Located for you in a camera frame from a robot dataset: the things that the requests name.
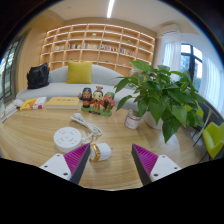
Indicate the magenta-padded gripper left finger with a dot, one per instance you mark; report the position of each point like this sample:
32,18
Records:
74,160

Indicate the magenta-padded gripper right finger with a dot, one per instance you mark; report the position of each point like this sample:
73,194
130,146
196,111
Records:
148,161

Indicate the white charger with gold band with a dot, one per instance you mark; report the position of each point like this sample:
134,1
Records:
102,152

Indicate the round white power strip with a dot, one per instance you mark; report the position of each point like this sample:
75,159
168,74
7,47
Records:
67,138

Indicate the small white cup red print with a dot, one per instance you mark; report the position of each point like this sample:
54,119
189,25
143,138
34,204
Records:
132,120

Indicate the flat yellow book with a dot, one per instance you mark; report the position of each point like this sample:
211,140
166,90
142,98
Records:
62,102

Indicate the three-figure colourful figurine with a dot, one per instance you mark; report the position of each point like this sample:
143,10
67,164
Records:
97,100

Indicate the green potted plant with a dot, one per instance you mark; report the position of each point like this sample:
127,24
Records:
160,96

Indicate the green chair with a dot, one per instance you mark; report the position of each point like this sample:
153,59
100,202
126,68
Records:
214,140

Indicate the yellow and white book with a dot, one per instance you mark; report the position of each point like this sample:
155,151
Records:
32,104

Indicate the light grey sofa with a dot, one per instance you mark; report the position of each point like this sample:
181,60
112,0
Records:
56,89

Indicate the white and red magazine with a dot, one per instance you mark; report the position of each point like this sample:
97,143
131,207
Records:
9,110

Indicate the yellow cushion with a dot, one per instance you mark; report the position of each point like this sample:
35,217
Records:
79,72

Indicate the black bag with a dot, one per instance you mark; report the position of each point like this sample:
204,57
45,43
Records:
38,76

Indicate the white sheer curtain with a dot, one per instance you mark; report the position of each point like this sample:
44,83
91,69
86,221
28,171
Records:
171,55
213,83

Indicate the dark-framed window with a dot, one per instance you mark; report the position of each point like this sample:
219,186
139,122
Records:
191,61

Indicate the wooden shelf unit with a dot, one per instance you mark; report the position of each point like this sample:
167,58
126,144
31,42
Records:
98,46

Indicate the white air conditioner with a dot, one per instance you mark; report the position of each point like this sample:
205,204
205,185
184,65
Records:
170,29

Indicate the long ceiling light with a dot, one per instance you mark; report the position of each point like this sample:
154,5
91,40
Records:
110,8

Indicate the glass door with dark frame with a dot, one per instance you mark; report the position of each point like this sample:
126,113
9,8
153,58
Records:
8,71

